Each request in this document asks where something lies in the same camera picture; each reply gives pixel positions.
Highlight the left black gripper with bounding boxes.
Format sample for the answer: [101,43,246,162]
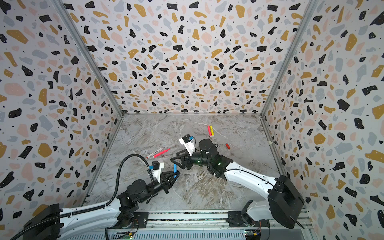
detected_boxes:
[138,170,179,205]

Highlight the thin white red pen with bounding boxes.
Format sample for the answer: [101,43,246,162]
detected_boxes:
[147,147,164,159]

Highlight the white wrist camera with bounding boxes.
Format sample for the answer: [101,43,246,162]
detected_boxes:
[179,134,196,156]
[150,161,164,183]

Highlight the red pink marker pen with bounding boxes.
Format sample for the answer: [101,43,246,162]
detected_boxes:
[154,148,170,158]

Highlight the yellow highlighter pen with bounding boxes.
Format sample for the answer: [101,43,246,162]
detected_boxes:
[210,125,214,137]

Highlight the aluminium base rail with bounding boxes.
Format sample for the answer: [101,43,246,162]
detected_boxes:
[67,210,317,240]

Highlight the black corrugated cable conduit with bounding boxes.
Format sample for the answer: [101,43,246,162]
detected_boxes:
[10,153,152,240]

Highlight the pink highlighter pen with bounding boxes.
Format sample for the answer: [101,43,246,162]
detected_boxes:
[207,125,212,137]

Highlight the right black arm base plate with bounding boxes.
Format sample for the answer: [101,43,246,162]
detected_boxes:
[227,211,270,228]

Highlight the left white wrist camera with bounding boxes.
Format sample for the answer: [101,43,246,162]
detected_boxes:
[150,161,164,183]

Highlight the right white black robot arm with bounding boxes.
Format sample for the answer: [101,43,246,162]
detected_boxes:
[170,137,305,229]

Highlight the blue pen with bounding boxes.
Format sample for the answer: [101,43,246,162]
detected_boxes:
[174,164,178,178]

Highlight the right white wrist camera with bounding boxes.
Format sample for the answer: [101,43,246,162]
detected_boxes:
[179,134,196,156]

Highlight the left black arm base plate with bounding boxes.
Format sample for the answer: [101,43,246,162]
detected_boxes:
[113,212,149,229]

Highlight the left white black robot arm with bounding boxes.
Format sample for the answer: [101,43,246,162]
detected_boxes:
[21,171,181,240]

